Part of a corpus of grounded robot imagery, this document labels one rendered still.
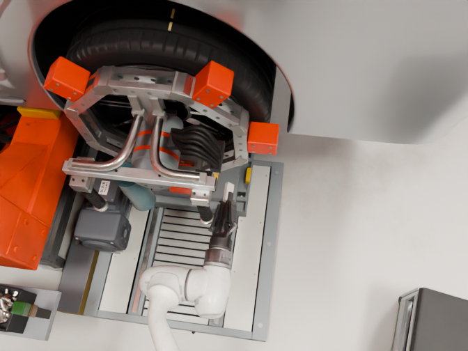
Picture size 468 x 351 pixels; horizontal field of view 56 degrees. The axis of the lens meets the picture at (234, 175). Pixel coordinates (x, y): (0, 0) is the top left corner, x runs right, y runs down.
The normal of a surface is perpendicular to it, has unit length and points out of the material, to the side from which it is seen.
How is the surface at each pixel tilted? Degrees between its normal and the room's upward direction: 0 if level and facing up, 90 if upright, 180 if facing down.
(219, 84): 35
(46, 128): 0
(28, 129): 0
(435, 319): 0
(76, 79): 45
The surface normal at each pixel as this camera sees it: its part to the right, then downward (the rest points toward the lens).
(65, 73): 0.67, -0.20
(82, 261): -0.04, -0.40
